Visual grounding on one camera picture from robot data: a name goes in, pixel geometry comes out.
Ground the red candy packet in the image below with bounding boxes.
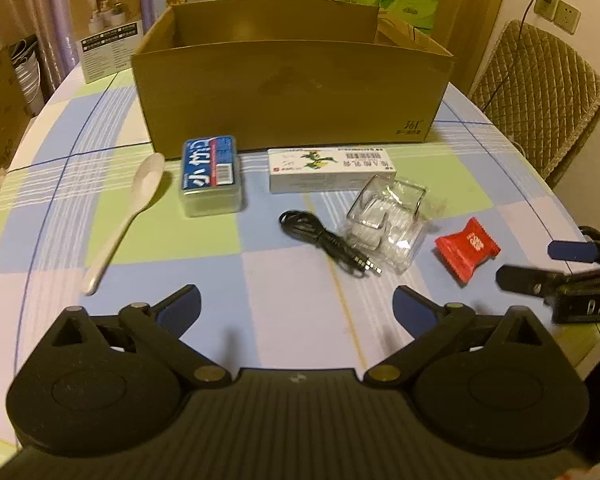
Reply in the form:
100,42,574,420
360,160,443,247
434,217,501,285

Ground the clear plastic wire holder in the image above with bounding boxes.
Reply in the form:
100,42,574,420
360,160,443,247
342,176,446,275

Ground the white plastic spoon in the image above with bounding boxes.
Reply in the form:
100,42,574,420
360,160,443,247
81,153,166,296

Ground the blue toothpick plastic box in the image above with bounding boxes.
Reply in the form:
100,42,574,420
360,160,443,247
180,136,244,218

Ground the black audio cable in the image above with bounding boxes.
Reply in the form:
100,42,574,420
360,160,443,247
277,209,384,278

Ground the white ointment box with bird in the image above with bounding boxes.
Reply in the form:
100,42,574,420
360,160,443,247
268,146,396,194

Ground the large cardboard sorting box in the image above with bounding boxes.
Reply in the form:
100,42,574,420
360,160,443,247
131,0,455,158

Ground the checked tablecloth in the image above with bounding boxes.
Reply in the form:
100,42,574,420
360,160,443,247
0,70,580,442

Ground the quilted brown chair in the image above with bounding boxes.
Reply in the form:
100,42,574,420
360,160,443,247
469,20,600,186

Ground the brown cardboard carton left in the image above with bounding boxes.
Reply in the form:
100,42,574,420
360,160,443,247
0,47,31,168

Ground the white humidifier product box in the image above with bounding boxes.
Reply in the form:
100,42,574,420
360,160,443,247
68,0,144,84

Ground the wall power socket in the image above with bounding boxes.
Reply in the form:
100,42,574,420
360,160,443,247
533,0,581,35

